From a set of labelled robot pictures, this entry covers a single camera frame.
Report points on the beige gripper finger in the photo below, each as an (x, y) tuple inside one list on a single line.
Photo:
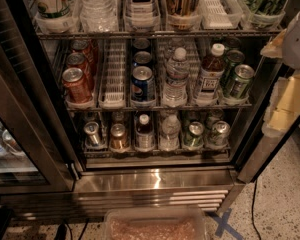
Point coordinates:
[(273, 49)]

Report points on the brown tea bottle white cap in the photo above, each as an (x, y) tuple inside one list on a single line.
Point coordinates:
[(212, 68)]

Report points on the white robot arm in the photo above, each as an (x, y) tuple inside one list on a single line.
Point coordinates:
[(286, 45)]

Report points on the empty white tray top shelf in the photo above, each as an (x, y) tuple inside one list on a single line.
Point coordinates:
[(220, 14)]

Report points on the clear water bottle middle shelf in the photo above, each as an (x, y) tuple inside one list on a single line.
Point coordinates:
[(176, 78)]

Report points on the clear water bottle shelf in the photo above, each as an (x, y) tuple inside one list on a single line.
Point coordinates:
[(176, 78), (98, 16)]

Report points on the tea bottle top shelf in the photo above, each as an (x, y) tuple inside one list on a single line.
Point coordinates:
[(141, 10)]

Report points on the tea bottle shelf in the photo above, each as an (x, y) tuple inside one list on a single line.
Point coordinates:
[(144, 133), (141, 10)]

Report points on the water bottle bottom shelf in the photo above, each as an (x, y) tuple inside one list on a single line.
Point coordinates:
[(169, 133)]

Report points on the tea bottle bottom shelf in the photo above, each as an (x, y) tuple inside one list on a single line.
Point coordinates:
[(144, 133)]

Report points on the stainless steel display fridge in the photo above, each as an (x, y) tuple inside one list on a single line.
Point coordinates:
[(104, 179)]

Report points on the bronze can bottom shelf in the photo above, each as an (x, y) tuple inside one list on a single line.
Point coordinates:
[(118, 137)]

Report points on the clear water bottle top shelf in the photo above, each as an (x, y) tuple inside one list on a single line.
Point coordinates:
[(98, 16)]

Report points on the silver can bottom shelf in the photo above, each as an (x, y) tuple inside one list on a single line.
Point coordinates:
[(91, 129)]

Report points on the fridge glass door left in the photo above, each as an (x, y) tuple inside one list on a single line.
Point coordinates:
[(39, 167)]

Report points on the green soda can front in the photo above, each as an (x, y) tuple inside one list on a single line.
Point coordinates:
[(238, 82)]

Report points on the green soda can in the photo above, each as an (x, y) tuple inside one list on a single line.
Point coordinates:
[(232, 43), (238, 82), (232, 58)]

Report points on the green soda can rear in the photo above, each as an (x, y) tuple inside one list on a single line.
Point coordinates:
[(232, 43)]

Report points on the green can bottom right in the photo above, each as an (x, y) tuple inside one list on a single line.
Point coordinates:
[(218, 135)]

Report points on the green can bottom left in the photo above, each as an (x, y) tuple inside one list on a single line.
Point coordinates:
[(193, 136)]

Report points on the blue pepsi can rear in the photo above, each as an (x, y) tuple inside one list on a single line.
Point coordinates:
[(141, 44)]

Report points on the blue pepsi can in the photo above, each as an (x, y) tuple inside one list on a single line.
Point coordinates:
[(141, 44), (142, 84), (142, 58)]

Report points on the blue pepsi can front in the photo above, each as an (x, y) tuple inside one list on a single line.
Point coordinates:
[(142, 84)]

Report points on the empty white plastic tray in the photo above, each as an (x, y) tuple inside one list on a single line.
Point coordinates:
[(112, 93)]

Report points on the blue tape cross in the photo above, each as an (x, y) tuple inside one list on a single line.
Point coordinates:
[(223, 225)]

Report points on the orange soda can rear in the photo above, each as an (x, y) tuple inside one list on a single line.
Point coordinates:
[(85, 47)]

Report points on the orange soda can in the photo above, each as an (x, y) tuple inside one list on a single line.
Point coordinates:
[(79, 60), (85, 47), (76, 84)]

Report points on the orange soda can front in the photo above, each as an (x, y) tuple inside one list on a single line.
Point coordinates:
[(76, 84)]

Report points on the clear plastic bin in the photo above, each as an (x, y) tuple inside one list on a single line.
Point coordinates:
[(155, 223)]

